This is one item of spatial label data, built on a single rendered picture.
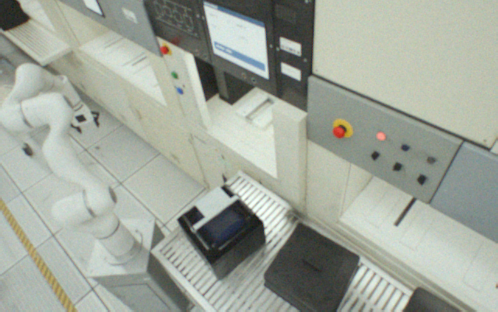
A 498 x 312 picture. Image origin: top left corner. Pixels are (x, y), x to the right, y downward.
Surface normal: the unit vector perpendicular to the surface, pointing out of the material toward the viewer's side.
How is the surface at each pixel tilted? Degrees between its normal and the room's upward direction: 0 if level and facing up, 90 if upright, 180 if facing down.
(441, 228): 0
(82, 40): 90
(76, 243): 0
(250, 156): 0
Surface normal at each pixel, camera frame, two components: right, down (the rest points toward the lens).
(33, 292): -0.11, -0.65
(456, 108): -0.68, 0.60
